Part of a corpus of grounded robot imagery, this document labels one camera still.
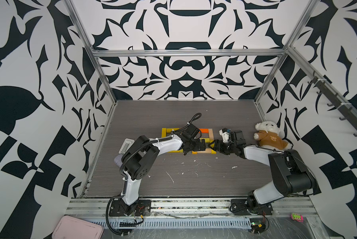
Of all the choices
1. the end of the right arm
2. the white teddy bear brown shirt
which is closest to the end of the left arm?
the end of the right arm

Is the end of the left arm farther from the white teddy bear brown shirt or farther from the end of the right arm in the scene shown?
the white teddy bear brown shirt

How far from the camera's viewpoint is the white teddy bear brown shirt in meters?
0.91

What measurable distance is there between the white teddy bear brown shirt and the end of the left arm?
37cm

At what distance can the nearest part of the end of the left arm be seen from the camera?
718 millimetres
